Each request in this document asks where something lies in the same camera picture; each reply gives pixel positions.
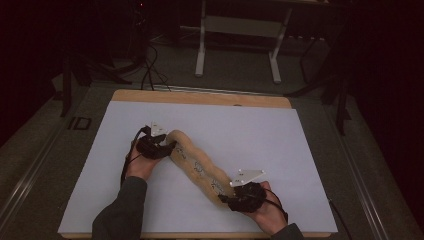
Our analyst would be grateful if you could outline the white table mat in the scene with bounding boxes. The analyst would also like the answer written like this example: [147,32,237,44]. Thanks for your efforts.
[57,100,339,234]

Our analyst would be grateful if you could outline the metal floor rail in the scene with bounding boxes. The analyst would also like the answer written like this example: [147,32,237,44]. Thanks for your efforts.
[324,99,391,240]
[0,126,68,228]

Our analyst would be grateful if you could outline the black floor cables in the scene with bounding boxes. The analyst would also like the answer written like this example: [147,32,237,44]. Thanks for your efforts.
[139,43,173,92]

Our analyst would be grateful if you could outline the white metal stand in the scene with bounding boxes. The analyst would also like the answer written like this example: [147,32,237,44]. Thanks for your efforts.
[194,0,294,85]

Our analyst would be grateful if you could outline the person's right hand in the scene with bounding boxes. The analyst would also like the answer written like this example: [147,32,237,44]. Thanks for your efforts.
[246,180,290,236]

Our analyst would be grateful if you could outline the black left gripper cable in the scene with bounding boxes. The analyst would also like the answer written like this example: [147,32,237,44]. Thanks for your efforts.
[120,125,152,188]

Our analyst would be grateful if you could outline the person's left hand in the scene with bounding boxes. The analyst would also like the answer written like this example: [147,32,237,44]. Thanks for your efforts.
[124,146,164,181]

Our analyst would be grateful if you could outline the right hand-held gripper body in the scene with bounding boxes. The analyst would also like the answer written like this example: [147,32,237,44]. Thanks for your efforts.
[229,169,268,213]

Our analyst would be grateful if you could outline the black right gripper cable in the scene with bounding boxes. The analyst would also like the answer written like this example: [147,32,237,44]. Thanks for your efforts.
[264,188,290,224]

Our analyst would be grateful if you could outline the black tripod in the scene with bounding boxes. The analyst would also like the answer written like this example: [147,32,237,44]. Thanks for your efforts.
[284,19,353,136]

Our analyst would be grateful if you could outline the tan fleece pad black lining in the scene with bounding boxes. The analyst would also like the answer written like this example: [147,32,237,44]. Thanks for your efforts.
[165,129,236,206]

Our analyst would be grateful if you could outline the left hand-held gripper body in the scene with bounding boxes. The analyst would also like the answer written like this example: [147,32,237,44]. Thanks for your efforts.
[135,121,169,160]

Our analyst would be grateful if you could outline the dark equipment rack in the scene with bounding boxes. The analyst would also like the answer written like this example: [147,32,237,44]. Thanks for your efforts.
[129,0,151,64]

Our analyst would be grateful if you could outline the metal strip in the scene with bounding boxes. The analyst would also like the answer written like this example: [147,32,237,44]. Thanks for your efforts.
[151,84,284,98]

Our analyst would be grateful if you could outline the black metal stand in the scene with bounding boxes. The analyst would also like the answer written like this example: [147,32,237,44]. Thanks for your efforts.
[59,49,134,118]

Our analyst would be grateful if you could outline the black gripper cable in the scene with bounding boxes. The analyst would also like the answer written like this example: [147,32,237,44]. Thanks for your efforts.
[264,188,290,224]
[120,125,152,188]

